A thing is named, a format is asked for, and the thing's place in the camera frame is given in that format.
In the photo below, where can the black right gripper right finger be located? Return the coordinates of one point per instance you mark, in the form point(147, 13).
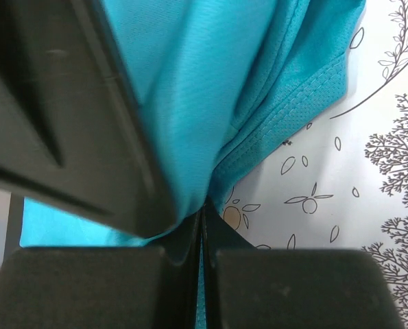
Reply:
point(248, 287)

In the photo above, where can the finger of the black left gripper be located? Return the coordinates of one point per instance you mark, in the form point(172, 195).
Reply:
point(70, 134)

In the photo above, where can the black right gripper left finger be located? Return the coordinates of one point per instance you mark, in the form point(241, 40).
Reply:
point(104, 287)

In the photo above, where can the teal t shirt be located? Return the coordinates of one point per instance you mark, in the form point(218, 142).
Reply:
point(221, 84)

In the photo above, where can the floral patterned table mat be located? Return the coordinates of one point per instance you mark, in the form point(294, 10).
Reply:
point(342, 180)

